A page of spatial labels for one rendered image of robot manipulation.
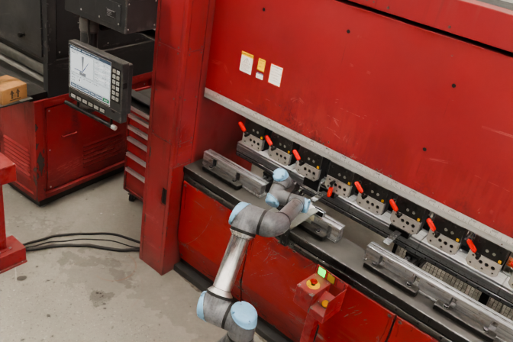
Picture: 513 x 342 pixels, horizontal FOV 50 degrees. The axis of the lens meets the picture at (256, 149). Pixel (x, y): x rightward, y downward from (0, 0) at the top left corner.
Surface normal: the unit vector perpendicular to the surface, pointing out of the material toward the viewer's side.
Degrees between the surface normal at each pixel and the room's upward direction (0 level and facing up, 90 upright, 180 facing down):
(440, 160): 90
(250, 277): 90
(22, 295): 0
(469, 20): 90
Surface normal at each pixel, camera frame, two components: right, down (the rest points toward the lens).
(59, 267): 0.15, -0.87
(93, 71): -0.57, 0.31
